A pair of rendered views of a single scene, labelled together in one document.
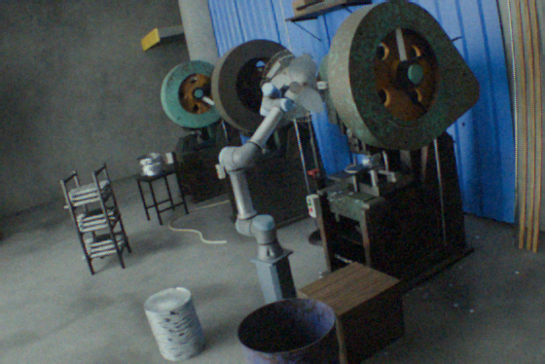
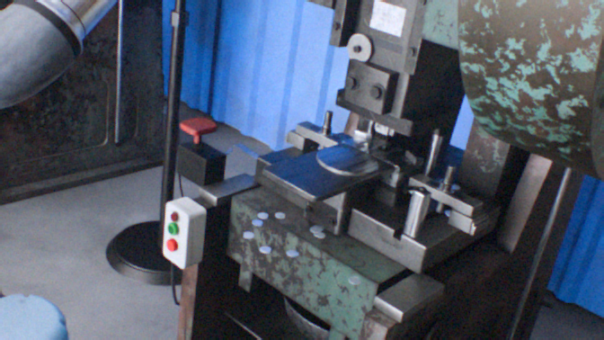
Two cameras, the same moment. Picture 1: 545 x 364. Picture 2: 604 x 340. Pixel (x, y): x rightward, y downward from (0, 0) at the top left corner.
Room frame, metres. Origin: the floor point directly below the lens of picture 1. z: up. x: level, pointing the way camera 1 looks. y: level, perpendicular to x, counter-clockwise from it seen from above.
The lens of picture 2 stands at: (1.64, 0.11, 1.31)
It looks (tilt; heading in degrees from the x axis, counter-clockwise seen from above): 25 degrees down; 334
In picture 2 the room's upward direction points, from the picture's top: 9 degrees clockwise
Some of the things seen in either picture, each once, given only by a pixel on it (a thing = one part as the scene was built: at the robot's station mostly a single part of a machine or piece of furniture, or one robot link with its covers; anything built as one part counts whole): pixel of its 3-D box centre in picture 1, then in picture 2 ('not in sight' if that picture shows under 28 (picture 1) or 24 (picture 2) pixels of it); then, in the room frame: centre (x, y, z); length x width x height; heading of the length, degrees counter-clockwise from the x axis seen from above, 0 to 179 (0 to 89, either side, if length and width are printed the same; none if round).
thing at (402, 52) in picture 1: (404, 74); not in sight; (2.36, -0.81, 1.33); 0.72 x 0.20 x 0.72; 115
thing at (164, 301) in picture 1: (166, 300); not in sight; (2.33, 0.74, 0.34); 0.29 x 0.29 x 0.01
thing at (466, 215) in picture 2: (388, 170); (449, 191); (2.60, -0.70, 0.76); 0.17 x 0.06 x 0.10; 25
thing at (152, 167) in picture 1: (158, 185); not in sight; (5.18, 1.32, 0.40); 0.45 x 0.40 x 0.79; 37
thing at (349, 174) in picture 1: (350, 181); (326, 195); (2.68, -0.47, 0.72); 0.25 x 0.14 x 0.14; 115
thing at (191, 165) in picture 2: (318, 191); (199, 184); (2.94, -0.29, 0.62); 0.10 x 0.06 x 0.20; 25
